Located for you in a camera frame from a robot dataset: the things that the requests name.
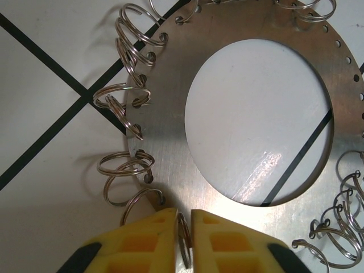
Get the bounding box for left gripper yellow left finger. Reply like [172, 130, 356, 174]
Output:
[56, 208, 179, 273]

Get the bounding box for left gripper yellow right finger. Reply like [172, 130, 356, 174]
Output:
[191, 209, 313, 273]

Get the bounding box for silver split key ring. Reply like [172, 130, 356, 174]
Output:
[97, 151, 155, 176]
[118, 2, 169, 48]
[320, 204, 362, 248]
[340, 172, 364, 213]
[105, 95, 144, 140]
[175, 212, 193, 270]
[294, 0, 337, 23]
[274, 0, 322, 13]
[115, 38, 148, 88]
[121, 189, 166, 227]
[292, 239, 331, 273]
[149, 0, 200, 22]
[309, 218, 359, 260]
[93, 82, 151, 108]
[115, 19, 158, 65]
[332, 187, 364, 228]
[104, 160, 154, 206]

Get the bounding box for small clear plastic bag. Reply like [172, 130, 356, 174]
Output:
[125, 0, 364, 251]

